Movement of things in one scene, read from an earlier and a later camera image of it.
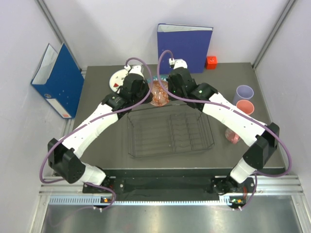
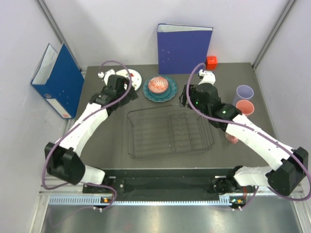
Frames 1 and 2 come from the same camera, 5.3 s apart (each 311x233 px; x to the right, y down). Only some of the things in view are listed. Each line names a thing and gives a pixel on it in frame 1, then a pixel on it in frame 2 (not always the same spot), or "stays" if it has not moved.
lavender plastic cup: (244, 92) stays
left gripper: (145, 87) to (130, 96)
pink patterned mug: (232, 137) stays
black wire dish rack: (168, 130) stays
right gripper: (169, 85) to (183, 98)
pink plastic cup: (246, 106) stays
